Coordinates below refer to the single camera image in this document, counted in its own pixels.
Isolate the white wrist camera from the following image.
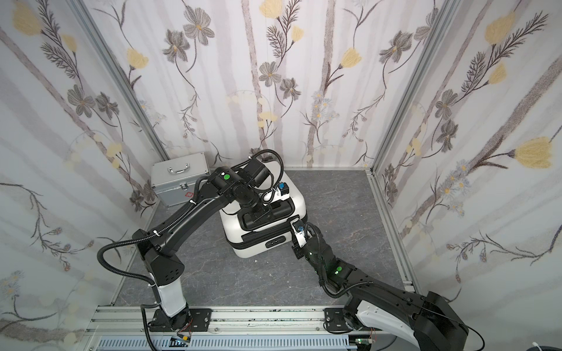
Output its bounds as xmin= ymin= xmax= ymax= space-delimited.
xmin=291 ymin=217 xmax=307 ymax=248
xmin=272 ymin=182 xmax=290 ymax=203

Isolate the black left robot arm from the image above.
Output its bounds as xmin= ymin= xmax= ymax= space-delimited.
xmin=97 ymin=150 xmax=282 ymax=336

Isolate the white perforated cable duct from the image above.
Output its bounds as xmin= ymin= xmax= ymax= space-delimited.
xmin=97 ymin=335 xmax=357 ymax=351

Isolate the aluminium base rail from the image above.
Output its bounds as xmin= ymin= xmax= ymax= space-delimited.
xmin=85 ymin=305 xmax=453 ymax=338

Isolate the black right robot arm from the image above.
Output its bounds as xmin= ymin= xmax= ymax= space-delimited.
xmin=291 ymin=219 xmax=473 ymax=350

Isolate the white hard-shell suitcase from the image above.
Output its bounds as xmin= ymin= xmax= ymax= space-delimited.
xmin=220 ymin=173 xmax=307 ymax=259

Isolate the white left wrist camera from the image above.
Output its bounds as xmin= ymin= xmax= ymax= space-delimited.
xmin=272 ymin=182 xmax=290 ymax=203

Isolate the silver aluminium case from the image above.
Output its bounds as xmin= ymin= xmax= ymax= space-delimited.
xmin=151 ymin=152 xmax=209 ymax=207

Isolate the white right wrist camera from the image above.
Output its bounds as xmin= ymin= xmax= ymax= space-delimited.
xmin=291 ymin=217 xmax=307 ymax=248

